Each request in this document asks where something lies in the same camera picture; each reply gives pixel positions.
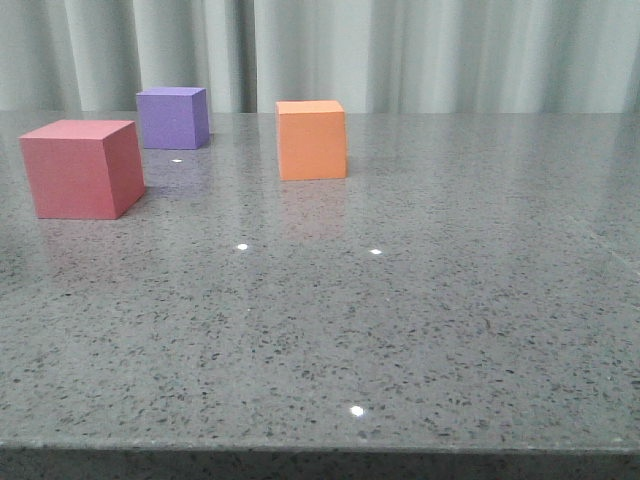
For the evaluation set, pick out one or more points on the orange foam cube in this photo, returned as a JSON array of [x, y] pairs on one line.
[[311, 140]]

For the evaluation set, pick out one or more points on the purple foam cube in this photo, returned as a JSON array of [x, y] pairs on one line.
[[173, 118]]

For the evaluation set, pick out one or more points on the red foam cube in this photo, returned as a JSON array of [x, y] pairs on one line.
[[83, 169]]

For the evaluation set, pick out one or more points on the pale green curtain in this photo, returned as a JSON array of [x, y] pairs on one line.
[[372, 56]]

